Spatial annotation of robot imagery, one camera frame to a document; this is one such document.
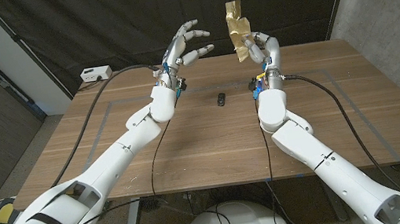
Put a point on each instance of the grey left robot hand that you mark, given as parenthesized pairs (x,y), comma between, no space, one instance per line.
(175,54)

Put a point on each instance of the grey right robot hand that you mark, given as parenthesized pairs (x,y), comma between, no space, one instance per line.
(271,53)

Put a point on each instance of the gold foil envelope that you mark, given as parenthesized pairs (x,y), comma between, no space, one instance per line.
(238,28)

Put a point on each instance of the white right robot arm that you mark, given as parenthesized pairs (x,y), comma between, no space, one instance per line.
(308,143)

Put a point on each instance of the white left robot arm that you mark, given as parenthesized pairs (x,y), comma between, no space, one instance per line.
(112,161)

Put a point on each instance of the black toy car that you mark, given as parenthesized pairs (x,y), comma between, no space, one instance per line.
(221,99)

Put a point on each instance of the white power strip box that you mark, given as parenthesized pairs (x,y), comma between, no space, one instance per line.
(96,74)

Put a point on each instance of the black curtain backdrop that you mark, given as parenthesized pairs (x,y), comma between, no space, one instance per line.
(91,25)

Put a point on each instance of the grey table leg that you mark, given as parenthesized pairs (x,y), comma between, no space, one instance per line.
(332,199)
(133,221)

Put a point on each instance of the yellow black foot pedal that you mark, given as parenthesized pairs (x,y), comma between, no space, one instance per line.
(3,211)

